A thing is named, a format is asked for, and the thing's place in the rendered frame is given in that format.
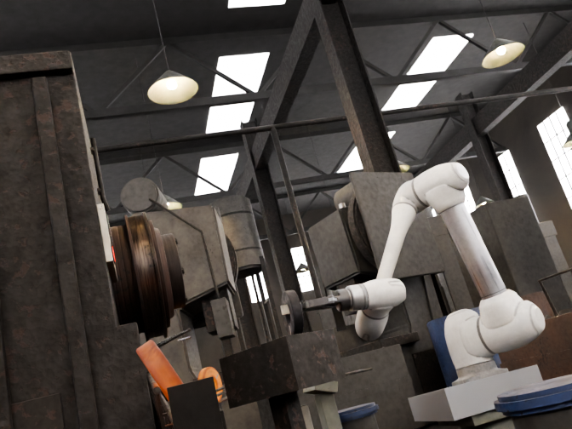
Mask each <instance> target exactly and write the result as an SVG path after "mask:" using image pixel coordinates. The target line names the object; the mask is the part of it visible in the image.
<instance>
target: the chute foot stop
mask: <svg viewBox="0 0 572 429"><path fill-rule="evenodd" d="M167 391H168V396H169V405H170V409H171V415H172V419H173V424H174V429H224V428H223V424H222V419H221V415H220V407H219V403H218V398H217V394H216V390H215V382H214V377H213V376H211V377H208V378H204V379H201V380H195V381H191V382H187V383H184V384H180V385H177V386H171V387H167Z"/></svg>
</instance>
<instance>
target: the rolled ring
mask: <svg viewBox="0 0 572 429"><path fill-rule="evenodd" d="M136 352H137V354H138V355H139V357H140V359H141V360H142V362H143V364H144V365H145V366H146V368H147V369H148V371H149V372H150V374H151V375H152V377H153V379H154V380H155V381H156V382H157V384H158V386H159V387H160V388H161V390H162V392H163V394H164V395H165V397H166V398H167V399H168V400H169V396H168V391H167V387H171V386H177V385H180V384H184V383H183V382H182V380H181V379H180V377H179V376H178V375H177V373H176V372H175V371H174V369H173V367H172V366H171V364H170V363H169V361H168V360H167V358H166V357H165V356H164V355H163V353H162V352H161V350H160V349H159V348H158V346H157V345H156V343H155V342H154V341H153V340H149V341H147V343H145V344H144V345H142V346H140V347H139V348H137V349H136Z"/></svg>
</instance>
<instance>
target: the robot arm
mask: <svg viewBox="0 0 572 429"><path fill-rule="evenodd" d="M468 183H469V175H468V173H467V171H466V169H465V168H464V167H463V166H462V165H461V164H460V163H443V164H439V165H437V166H435V167H433V168H431V169H428V170H427V171H425V172H423V173H422V174H420V175H419V176H417V177H416V178H414V179H412V180H410V181H407V182H405V183H404V184H403V185H401V187H400V188H399V189H398V192H397V194H396V197H395V198H394V201H393V205H392V224H391V230H390V233H389V236H388V239H387V242H386V247H385V251H384V254H383V257H382V260H381V263H380V269H379V271H378V275H377V278H376V279H374V280H370V281H368V282H366V283H361V284H356V285H351V286H347V287H346V288H345V289H337V290H336V291H335V294H334V295H329V296H327V297H323V298H318V299H314V300H306V301H305V302H303V300H301V308H302V312H309V311H315V310H324V309H331V308H332V307H334V306H336V308H337V310H338V311H339V312H343V311H348V310H349V311H351V312H354V311H357V317H356V322H355V328H356V331H357V335H358V336H359V337H360V338H362V339H364V340H369V341H372V340H376V339H377V338H379V337H380V336H381V334H382V333H383V331H384V328H385V327H386V323H387V320H388V317H389V311H390V310H391V309H392V308H393V307H394V306H398V305H399V304H401V303H402V302H403V301H405V299H406V289H405V287H404V284H403V283H402V282H401V281H400V280H399V279H396V278H392V275H393V272H394V269H395V266H396V264H397V261H398V256H399V254H400V251H401V248H402V246H403V241H404V239H405V236H406V233H407V231H408V229H409V227H410V226H411V224H412V222H413V221H414V219H415V217H416V215H417V213H420V212H421V211H422V210H424V209H426V208H428V207H430V206H431V207H433V208H434V210H435V211H436V212H438V213H439V214H441V216H442V217H443V220H444V222H445V225H446V226H447V228H448V230H449V233H450V235H451V237H452V238H453V240H454V242H455V245H456V247H457V249H458V250H459V253H460V256H461V258H462V259H463V261H464V263H465V265H466V268H467V270H468V271H469V273H470V275H471V277H472V281H473V282H474V284H475V286H476V288H477V290H478V293H479V294H480V296H481V298H482V300H481V301H480V305H479V310H480V316H479V315H478V314H477V313H476V312H475V311H473V310H469V309H462V310H459V311H456V312H453V313H451V314H449V315H448V316H447V318H446V320H445V324H444V334H445V340H446V343H447V347H448V349H449V354H450V356H451V359H452V361H453V364H454V366H455V369H456V373H457V376H458V380H456V381H454V382H452V386H457V385H460V384H463V383H467V382H470V381H474V380H480V379H483V378H487V377H490V376H493V375H499V374H503V373H506V372H509V371H508V369H498V368H497V365H496V363H495V360H494V358H493V356H494V355H495V354H496V353H500V352H508V351H511V350H514V349H518V348H520V347H522V346H526V345H528V344H529V343H530V342H531V341H533V340H534V339H536V338H537V337H538V336H539V335H540V334H541V333H542V331H543V330H544V328H545V319H544V316H543V314H542V312H541V310H540V308H539V307H537V306H536V305H535V304H534V303H532V302H530V301H528V300H522V299H521V298H520V297H519V296H518V294H517V293H516V292H514V291H512V290H510V289H506V286H505V284H504V283H503V281H502V279H501V276H500V274H499V273H498V271H497V269H496V267H495V264H494V262H493V261H492V259H491V257H490V255H489V252H488V250H487V249H486V247H485V245H484V243H483V239H482V238H481V236H480V234H479V232H478V229H477V228H476V226H475V224H474V221H473V219H472V217H471V215H470V213H469V211H468V209H467V207H466V205H465V204H464V202H465V201H466V196H465V189H466V188H467V186H468Z"/></svg>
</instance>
